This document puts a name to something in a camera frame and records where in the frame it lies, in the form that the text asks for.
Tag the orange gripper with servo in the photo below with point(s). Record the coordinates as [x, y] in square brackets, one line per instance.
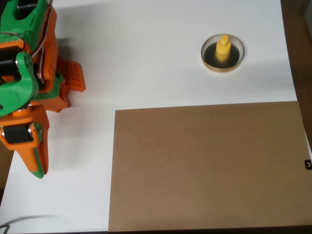
[19, 133]

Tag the small yellow plastic knob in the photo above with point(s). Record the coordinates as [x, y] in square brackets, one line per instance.
[223, 47]

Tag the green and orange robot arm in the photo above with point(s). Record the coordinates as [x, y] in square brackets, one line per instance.
[17, 90]

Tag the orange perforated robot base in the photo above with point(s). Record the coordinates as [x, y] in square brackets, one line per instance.
[73, 75]

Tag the round dish with dark inside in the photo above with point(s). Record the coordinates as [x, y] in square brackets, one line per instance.
[209, 56]

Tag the large white paper sheet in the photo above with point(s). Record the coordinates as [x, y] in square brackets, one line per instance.
[146, 73]

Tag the brown fibreboard sheet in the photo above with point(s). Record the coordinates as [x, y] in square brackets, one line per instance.
[207, 165]

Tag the small black tag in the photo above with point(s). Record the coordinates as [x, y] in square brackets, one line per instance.
[308, 164]

